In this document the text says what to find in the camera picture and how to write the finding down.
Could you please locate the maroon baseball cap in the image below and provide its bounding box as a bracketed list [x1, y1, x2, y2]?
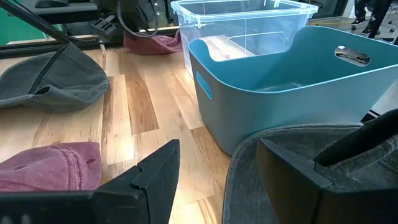
[123, 30, 183, 56]
[0, 141, 103, 192]

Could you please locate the person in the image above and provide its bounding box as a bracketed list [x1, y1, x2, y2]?
[350, 0, 394, 40]

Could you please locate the dark grey baseball cap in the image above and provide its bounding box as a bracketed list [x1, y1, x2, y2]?
[0, 42, 110, 113]
[222, 123, 398, 224]

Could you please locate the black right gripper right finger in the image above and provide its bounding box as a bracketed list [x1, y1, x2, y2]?
[256, 108, 398, 224]

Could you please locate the teal plastic bin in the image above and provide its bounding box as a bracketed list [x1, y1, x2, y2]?
[188, 25, 398, 156]

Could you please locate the dark desk surface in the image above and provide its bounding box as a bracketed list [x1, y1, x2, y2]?
[21, 2, 100, 25]

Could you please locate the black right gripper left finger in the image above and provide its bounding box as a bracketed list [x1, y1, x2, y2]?
[0, 139, 181, 224]

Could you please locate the clear plastic bin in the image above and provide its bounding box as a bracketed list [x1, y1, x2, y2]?
[170, 0, 319, 77]

